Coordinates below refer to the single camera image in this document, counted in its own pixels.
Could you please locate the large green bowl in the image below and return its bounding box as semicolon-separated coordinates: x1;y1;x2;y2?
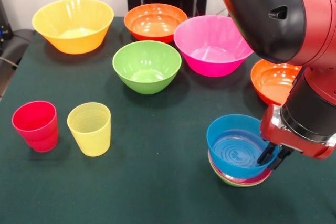
112;40;182;95

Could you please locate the large yellow-orange bowl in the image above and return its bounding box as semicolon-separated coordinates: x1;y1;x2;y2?
31;0;114;55

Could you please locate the red cup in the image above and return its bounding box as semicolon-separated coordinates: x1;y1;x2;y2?
12;100;58;143
24;127;59;153

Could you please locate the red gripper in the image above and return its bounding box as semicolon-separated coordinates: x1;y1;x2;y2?
257;104;336;171

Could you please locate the blue bowl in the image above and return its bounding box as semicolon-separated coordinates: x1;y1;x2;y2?
206;114;279;179

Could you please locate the small green bowl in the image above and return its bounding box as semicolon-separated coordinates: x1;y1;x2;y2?
209;161;271;188

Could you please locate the dark grey seat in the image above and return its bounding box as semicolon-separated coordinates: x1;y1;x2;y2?
0;28;36;69

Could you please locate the large pink bowl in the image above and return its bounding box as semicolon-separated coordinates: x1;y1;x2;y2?
173;15;255;78

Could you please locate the black equipment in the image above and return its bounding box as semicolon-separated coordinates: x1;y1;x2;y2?
0;0;14;41

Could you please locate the orange shallow bowl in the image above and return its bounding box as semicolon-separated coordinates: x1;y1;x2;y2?
250;59;303;106
123;3;188;45

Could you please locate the dark green tablecloth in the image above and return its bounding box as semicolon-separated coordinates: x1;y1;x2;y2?
0;16;336;224

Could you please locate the yellow cup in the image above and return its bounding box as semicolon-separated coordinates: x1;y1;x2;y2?
67;102;112;157

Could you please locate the small red bowl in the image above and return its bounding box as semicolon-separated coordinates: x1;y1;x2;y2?
208;150;273;185

